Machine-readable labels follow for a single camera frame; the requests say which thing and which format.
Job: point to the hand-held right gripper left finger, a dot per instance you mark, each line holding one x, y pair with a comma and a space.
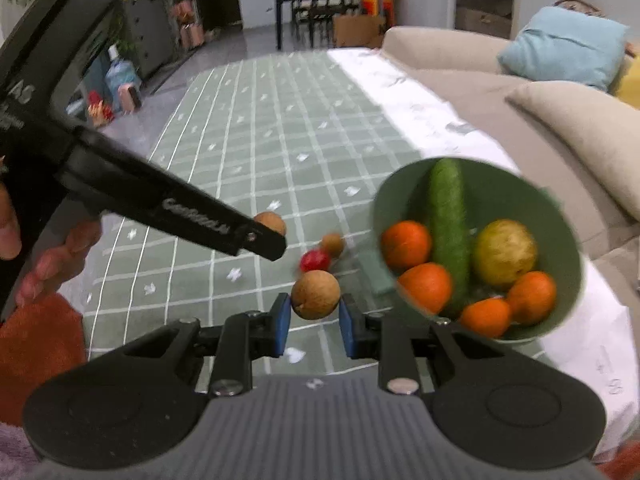
282, 327

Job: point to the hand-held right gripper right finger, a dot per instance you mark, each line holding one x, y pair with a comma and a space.
348, 327

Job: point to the person's orange garment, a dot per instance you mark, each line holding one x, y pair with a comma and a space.
625, 465

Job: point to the beige cushion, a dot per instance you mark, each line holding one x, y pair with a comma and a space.
590, 130

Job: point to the green colander bowl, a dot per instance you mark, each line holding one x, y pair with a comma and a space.
562, 250

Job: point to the red toy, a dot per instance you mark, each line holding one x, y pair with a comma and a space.
100, 110

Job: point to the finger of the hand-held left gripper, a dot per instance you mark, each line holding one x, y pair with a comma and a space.
200, 210

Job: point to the beige sofa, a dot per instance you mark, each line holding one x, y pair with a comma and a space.
465, 90

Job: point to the light blue cushion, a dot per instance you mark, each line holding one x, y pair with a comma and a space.
565, 47

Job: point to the wooden cabinet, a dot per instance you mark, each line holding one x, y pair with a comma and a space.
482, 22

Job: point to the yellow cushion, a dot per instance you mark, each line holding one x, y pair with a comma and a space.
630, 85

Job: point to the green checked tablecloth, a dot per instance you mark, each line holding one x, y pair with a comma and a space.
280, 125

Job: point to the yellow round pear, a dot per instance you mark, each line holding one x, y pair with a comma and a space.
505, 252

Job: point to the cardboard box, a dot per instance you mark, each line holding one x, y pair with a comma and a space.
357, 32

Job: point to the pink space heater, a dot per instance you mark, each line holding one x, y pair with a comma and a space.
131, 97

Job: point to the stack of colourful stools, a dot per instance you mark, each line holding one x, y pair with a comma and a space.
375, 7

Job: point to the small brown longan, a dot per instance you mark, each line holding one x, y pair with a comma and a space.
315, 294
332, 244
270, 221

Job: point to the grey drawer cabinet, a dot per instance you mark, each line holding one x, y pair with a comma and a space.
150, 35

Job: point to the green cucumber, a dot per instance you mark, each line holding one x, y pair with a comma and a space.
447, 220

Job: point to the purple fuzzy cloth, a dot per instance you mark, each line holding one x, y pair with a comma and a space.
10, 452

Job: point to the black dining chair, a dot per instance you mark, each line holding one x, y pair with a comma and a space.
322, 10

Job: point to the blue water jug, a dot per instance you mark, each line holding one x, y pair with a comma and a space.
120, 75

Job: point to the person's left hand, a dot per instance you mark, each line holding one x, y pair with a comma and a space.
75, 242

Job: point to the small red fruit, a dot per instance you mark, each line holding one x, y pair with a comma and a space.
315, 260

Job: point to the orange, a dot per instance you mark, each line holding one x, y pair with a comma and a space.
485, 317
425, 287
531, 297
406, 245

